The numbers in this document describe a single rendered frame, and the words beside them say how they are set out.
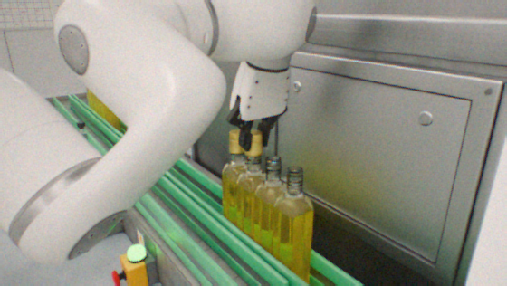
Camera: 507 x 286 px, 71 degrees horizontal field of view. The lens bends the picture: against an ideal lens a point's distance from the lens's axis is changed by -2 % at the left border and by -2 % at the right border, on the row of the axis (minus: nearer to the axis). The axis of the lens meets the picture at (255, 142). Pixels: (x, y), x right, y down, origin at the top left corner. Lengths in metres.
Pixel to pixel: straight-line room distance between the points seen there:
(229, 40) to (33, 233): 0.25
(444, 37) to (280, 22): 0.26
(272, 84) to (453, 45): 0.28
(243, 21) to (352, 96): 0.33
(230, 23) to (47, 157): 0.22
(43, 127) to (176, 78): 0.10
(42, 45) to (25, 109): 6.07
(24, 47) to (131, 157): 6.11
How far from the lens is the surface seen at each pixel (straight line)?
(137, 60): 0.27
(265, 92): 0.62
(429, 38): 0.59
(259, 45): 0.41
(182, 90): 0.26
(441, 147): 0.60
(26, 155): 0.28
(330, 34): 0.70
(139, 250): 0.95
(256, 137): 0.68
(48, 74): 6.42
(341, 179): 0.73
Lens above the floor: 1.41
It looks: 21 degrees down
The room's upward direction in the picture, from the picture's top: straight up
